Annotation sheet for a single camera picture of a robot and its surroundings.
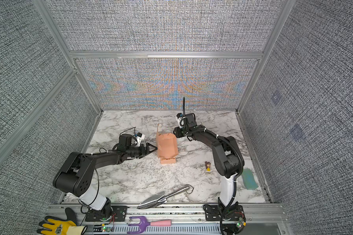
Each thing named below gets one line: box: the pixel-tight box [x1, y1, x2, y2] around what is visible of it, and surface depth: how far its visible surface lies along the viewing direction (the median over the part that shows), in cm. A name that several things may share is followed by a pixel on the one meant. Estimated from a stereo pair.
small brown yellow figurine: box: [204, 161, 212, 172], surface depth 90 cm
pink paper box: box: [156, 122, 179, 165], surface depth 97 cm
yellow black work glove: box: [36, 207, 88, 235], surface depth 69 cm
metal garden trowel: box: [136, 185, 194, 210], surface depth 80 cm
